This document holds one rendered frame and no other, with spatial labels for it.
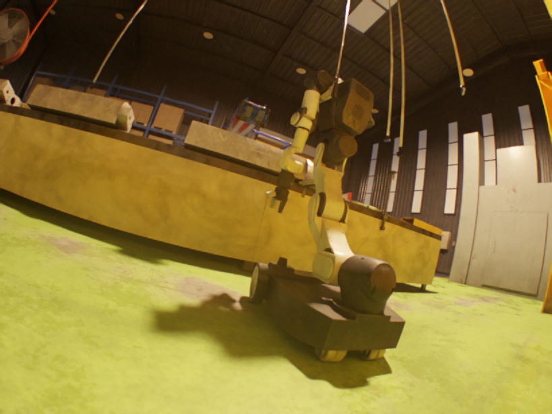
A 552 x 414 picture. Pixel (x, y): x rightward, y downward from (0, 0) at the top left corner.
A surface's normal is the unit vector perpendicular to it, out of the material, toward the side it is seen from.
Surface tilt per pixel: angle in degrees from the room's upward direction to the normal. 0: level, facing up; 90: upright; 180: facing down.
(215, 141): 80
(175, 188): 90
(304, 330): 90
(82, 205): 90
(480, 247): 90
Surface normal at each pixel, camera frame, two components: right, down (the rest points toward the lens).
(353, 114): 0.40, 0.29
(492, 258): -0.90, -0.25
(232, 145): 0.39, -0.16
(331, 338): 0.21, -0.04
